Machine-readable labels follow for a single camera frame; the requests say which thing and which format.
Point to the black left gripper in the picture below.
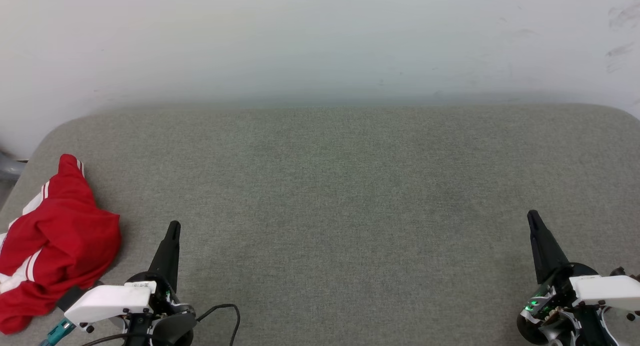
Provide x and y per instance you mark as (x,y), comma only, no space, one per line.
(172,323)

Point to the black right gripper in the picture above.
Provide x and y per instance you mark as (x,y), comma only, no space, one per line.
(547,311)

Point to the red basketball jersey number 23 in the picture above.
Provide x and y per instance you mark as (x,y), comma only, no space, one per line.
(65,231)

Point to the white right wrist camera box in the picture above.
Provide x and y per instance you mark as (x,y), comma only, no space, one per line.
(607,290)

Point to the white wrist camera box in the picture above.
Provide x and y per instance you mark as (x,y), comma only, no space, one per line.
(107,302)
(607,290)

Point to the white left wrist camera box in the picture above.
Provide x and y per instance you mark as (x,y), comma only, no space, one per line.
(107,302)

